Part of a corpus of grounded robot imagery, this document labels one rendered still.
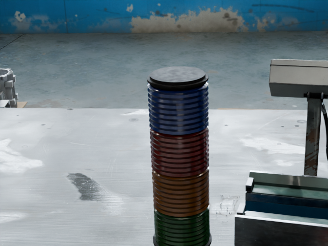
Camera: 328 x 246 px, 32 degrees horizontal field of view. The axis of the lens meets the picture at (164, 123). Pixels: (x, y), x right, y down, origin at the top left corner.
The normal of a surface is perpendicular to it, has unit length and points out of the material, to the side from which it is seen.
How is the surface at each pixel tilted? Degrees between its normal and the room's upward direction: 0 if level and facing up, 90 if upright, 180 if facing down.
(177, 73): 0
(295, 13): 90
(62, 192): 0
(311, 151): 90
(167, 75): 0
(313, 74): 51
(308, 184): 45
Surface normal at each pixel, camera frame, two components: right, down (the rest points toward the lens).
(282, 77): -0.24, -0.31
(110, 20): -0.12, 0.37
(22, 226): -0.04, -0.93
